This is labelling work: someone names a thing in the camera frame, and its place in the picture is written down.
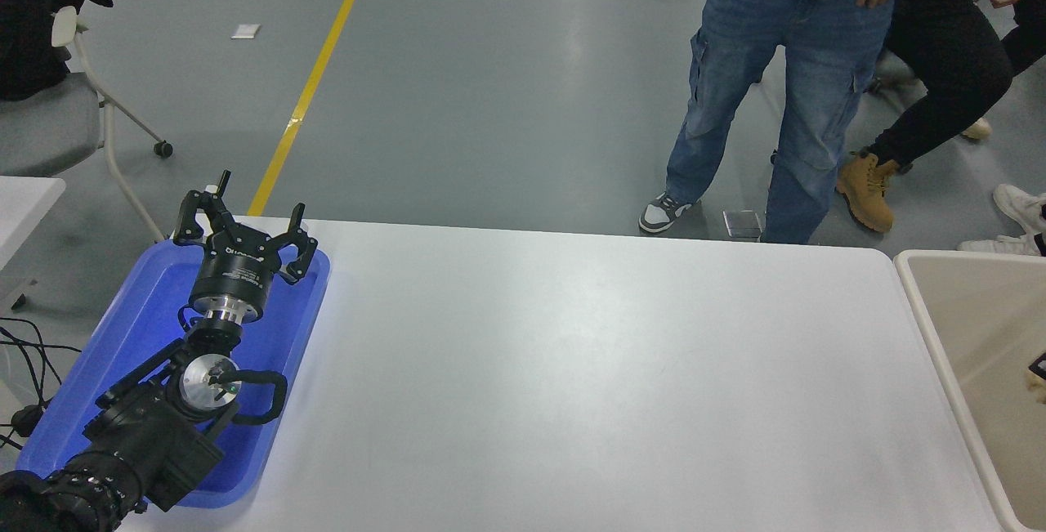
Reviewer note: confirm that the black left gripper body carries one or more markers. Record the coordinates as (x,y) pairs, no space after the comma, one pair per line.
(233,274)

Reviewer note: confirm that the tan paper ball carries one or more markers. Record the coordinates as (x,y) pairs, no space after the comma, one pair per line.
(1039,384)

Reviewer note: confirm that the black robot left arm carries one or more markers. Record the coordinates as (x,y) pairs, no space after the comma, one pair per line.
(155,434)

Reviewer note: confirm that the large pale bin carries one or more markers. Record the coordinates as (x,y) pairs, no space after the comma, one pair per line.
(981,336)

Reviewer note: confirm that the blue plastic tray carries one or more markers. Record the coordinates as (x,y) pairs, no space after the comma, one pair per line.
(147,303)

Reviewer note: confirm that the person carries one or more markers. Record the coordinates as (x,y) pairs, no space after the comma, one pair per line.
(793,66)
(948,66)
(1017,213)

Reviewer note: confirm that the white paper scrap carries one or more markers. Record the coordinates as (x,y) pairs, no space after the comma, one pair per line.
(245,31)

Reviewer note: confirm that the small white table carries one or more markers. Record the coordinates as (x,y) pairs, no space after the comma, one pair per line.
(24,201)

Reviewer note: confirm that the black garment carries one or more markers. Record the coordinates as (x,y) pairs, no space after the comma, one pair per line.
(29,17)

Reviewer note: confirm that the clear plastic sheet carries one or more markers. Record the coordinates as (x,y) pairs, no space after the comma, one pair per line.
(742,224)

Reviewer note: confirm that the grey chair with white frame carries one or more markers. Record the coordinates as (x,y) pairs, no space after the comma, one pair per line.
(49,119)

